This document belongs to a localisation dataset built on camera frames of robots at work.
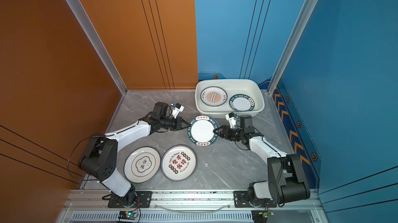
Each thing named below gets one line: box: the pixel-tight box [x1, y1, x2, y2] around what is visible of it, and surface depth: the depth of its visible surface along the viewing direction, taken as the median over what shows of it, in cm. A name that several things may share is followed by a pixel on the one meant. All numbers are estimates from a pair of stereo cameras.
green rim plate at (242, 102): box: [229, 93, 255, 113], surface depth 112 cm
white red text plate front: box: [161, 144, 197, 182], surface depth 86 cm
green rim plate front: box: [187, 115, 220, 147], surface depth 86 cm
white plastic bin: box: [194, 78, 265, 119], surface depth 115 cm
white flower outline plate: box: [123, 146, 162, 184], surface depth 85 cm
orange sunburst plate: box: [200, 86, 229, 107], surface depth 114 cm
